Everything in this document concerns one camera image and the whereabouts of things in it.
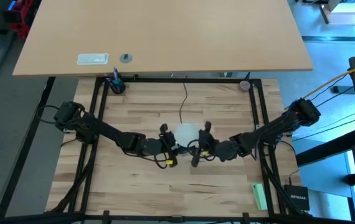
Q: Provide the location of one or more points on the purple pen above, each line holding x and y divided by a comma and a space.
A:
115, 73

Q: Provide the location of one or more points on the black network router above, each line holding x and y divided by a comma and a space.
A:
297, 197

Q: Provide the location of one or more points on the black aluminium table frame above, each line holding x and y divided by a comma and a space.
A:
180, 80

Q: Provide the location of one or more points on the dark pen holder cup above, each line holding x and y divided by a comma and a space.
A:
117, 87

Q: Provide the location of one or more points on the grey round desk grommet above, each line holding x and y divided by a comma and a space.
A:
125, 58

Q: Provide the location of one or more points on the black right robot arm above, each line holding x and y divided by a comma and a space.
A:
274, 127

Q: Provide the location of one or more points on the light wooden side table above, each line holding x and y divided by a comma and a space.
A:
165, 31

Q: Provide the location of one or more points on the white round plate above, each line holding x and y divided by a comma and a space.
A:
187, 133

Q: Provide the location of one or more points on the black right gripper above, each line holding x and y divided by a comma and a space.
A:
227, 151

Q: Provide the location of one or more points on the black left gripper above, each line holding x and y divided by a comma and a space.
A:
152, 147

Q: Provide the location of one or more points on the red and black tool cart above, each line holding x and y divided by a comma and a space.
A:
25, 15

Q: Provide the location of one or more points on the white floor stand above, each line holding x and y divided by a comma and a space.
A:
345, 18

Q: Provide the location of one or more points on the light green rectangular box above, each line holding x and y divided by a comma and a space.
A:
260, 197

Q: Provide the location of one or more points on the white rectangular case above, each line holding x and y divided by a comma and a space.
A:
92, 59

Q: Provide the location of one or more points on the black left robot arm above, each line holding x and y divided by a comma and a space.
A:
102, 127

